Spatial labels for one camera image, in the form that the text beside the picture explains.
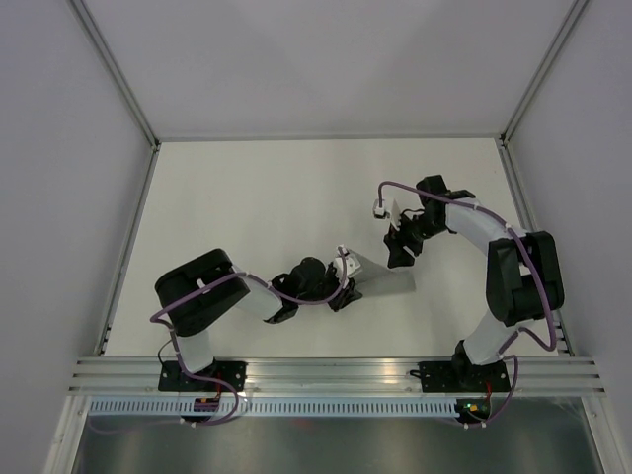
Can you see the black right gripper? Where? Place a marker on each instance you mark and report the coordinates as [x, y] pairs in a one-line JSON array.
[[395, 241]]

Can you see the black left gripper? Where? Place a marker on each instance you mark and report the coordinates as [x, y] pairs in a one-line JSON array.
[[349, 296]]

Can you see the grey cloth napkin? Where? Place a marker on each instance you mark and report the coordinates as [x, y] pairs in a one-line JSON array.
[[375, 280]]

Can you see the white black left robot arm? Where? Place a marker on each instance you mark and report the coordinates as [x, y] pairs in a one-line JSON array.
[[196, 294]]

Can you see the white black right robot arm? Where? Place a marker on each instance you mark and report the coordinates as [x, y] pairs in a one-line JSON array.
[[523, 278]]

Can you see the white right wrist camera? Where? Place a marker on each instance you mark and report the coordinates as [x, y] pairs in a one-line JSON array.
[[386, 214]]

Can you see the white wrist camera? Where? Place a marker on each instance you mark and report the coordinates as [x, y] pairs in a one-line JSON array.
[[386, 214], [346, 262]]

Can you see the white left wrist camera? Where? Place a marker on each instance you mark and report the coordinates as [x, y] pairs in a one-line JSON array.
[[346, 262]]

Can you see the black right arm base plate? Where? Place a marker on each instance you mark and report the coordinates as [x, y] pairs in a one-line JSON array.
[[440, 376]]

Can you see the white slotted cable duct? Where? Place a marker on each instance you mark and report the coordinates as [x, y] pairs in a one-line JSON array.
[[276, 407]]

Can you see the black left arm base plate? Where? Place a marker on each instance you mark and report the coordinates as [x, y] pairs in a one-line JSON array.
[[220, 376]]

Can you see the aluminium frame rail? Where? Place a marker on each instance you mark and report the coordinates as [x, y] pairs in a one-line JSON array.
[[365, 377]]

